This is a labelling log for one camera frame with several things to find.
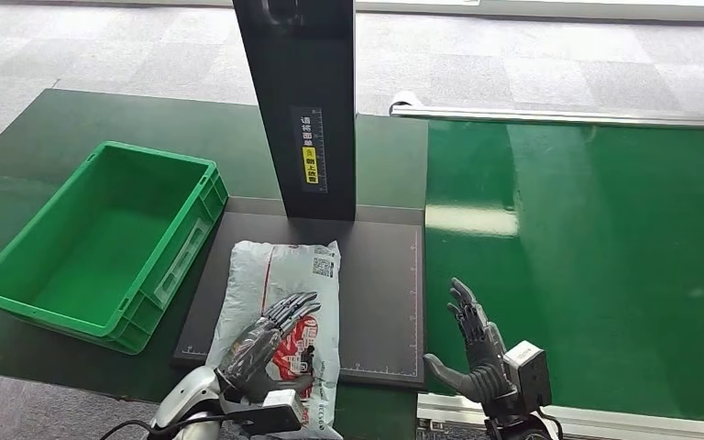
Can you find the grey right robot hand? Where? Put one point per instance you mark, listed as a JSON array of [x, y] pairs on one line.
[[482, 364]]

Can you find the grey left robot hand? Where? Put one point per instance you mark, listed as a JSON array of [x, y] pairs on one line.
[[252, 352]]

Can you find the grey plastic mailer package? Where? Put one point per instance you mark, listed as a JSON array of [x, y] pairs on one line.
[[279, 273]]

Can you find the green conveyor belt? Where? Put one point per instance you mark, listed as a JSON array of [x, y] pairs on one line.
[[631, 243]]

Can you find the black scanner platform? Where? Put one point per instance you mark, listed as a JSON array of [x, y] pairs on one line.
[[382, 291]]

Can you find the green plastic crate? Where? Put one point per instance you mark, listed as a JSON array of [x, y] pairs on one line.
[[103, 249]]

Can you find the black yellow column label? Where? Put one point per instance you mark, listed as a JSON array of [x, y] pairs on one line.
[[311, 149]]

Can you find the black scanner column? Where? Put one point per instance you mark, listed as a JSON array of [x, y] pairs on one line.
[[303, 73]]

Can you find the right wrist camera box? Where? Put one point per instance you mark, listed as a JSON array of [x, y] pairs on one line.
[[528, 370]]

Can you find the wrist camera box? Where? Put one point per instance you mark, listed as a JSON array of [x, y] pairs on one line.
[[528, 370], [273, 410]]

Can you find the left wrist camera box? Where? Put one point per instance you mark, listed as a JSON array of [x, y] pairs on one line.
[[273, 410]]

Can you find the white conveyor side rail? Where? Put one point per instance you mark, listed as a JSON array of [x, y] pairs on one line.
[[631, 422]]

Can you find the silver conveyor roller rail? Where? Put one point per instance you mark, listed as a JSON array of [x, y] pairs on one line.
[[570, 115]]

